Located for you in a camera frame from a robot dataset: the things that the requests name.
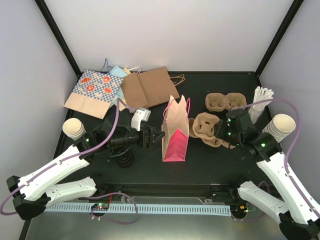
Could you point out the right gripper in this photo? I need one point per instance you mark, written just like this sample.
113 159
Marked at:
219 131

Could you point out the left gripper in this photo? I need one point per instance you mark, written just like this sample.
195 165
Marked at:
149 142

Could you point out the pulp cup carrier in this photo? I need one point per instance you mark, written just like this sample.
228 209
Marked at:
203 125
217 102
215 143

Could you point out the pink cakes paper bag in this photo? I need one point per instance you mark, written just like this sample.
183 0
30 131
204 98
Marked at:
176 130

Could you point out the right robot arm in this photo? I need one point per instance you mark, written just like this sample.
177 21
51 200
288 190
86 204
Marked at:
297 213

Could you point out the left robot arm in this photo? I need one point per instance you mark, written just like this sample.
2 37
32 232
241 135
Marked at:
32 194

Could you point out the front black lid stack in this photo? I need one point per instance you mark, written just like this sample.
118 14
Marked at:
125 160

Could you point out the brown kraft paper bag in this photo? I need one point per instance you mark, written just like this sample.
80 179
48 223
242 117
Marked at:
150 88

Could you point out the right paper cup stack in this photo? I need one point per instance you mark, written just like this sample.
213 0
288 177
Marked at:
280 126

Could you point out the paper cup stack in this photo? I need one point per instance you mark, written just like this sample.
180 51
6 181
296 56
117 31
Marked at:
73 128
280 126

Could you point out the cream paper bag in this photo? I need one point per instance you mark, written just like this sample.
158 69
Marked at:
129 71

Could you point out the blue checkered paper bag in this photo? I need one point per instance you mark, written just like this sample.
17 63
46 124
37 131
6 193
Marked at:
94 93

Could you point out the light blue paper bag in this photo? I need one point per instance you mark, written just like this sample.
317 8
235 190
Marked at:
117 72

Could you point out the left paper cup stack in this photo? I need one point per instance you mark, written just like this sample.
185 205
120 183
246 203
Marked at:
73 128

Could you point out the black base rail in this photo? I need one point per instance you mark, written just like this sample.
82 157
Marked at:
217 192

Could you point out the light blue cable duct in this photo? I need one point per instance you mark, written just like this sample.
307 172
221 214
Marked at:
129 208

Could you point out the right black frame post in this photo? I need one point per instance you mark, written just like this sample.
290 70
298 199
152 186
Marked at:
286 22

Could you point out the black frame post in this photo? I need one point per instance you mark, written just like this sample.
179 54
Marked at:
286 22
48 17

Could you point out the left black frame post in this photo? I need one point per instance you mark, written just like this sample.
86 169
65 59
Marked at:
48 17

